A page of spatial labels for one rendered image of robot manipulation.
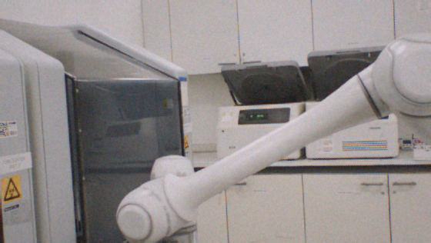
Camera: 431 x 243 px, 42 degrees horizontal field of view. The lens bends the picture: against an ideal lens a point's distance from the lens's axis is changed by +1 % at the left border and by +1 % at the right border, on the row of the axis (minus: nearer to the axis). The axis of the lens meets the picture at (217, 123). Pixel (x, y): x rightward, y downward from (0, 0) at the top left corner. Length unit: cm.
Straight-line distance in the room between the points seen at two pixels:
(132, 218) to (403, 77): 52
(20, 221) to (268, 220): 263
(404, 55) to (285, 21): 294
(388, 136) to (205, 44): 142
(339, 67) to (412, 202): 97
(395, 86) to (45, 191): 71
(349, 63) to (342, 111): 257
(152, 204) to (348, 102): 43
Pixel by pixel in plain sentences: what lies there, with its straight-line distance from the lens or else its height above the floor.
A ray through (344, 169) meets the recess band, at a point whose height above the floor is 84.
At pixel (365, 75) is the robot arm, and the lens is 113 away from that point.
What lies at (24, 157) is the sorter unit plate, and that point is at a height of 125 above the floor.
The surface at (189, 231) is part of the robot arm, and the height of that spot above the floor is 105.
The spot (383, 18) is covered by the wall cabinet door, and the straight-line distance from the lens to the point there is 373.
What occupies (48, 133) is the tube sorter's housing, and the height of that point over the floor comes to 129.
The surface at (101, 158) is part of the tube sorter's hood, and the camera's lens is 135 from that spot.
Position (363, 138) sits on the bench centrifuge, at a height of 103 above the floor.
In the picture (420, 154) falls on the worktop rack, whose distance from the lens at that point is 341.
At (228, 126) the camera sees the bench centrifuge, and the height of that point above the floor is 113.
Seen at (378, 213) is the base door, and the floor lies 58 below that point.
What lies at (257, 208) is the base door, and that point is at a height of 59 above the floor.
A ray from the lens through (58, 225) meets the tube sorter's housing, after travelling 124.
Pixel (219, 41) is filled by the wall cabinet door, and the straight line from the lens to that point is 392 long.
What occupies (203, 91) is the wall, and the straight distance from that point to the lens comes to 432.
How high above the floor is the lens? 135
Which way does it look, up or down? 3 degrees down
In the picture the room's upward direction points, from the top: 3 degrees counter-clockwise
